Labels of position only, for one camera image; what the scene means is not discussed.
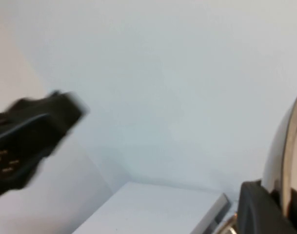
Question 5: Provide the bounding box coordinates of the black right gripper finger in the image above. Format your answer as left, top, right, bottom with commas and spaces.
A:
237, 181, 297, 234

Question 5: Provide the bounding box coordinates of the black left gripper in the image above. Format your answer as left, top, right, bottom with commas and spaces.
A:
0, 91, 91, 201

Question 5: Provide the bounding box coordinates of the steel pot lid black knob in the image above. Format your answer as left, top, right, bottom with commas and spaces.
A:
262, 82, 297, 220

